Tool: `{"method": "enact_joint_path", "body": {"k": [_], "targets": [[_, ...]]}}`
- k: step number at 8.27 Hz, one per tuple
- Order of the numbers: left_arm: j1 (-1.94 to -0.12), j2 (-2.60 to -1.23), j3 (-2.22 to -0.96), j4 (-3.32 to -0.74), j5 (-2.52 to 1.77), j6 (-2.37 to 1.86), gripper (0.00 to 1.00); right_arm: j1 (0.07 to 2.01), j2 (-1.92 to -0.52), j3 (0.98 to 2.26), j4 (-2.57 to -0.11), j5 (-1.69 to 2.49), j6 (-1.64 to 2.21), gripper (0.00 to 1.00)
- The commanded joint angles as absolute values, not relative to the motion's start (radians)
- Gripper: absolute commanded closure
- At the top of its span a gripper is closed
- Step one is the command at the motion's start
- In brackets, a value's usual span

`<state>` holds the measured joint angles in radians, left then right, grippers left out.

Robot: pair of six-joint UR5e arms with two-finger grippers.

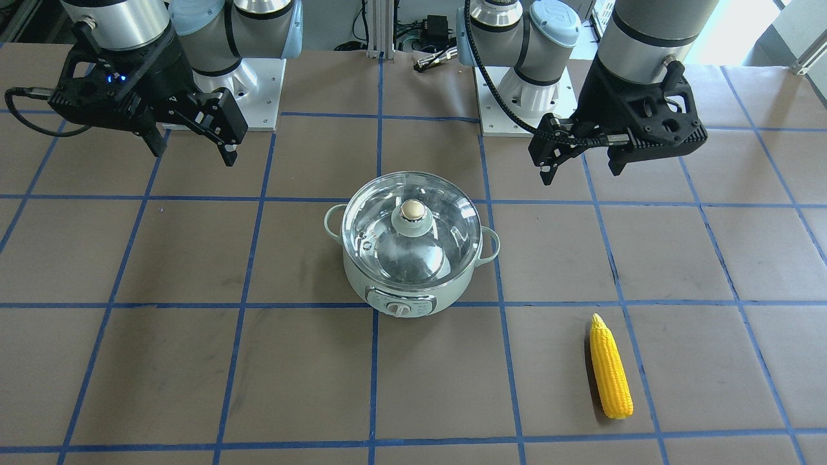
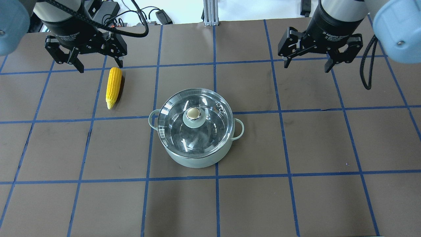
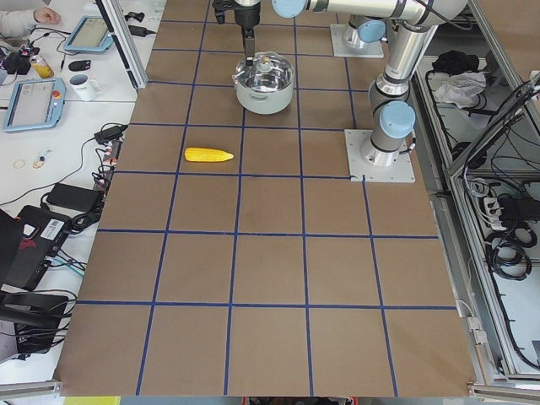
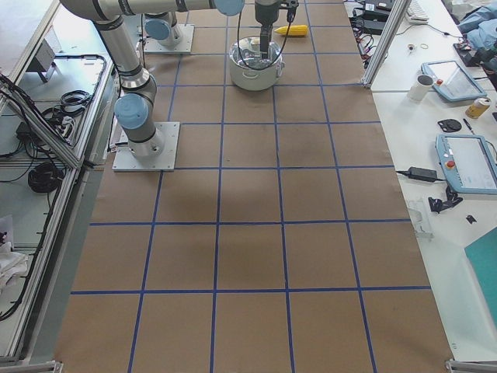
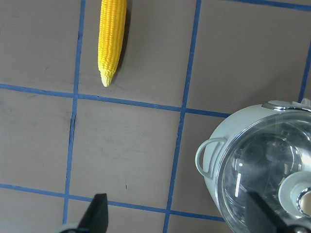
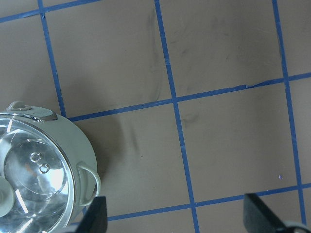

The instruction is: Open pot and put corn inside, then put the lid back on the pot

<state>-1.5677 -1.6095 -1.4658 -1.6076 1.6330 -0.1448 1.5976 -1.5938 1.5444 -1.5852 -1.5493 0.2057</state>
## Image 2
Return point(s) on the glass pot lid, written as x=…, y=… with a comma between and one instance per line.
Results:
x=194, y=123

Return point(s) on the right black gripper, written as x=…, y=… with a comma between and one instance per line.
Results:
x=332, y=23

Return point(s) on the yellow corn cob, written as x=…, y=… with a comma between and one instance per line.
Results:
x=113, y=87

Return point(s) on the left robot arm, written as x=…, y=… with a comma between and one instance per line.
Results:
x=15, y=19

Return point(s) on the aluminium frame post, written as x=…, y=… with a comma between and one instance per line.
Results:
x=210, y=13

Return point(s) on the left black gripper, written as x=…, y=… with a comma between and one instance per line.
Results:
x=69, y=30

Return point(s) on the black power adapter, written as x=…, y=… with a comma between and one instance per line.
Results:
x=163, y=18

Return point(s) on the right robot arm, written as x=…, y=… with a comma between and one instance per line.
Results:
x=397, y=25

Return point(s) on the pale green cooking pot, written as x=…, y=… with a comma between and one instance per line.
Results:
x=197, y=154

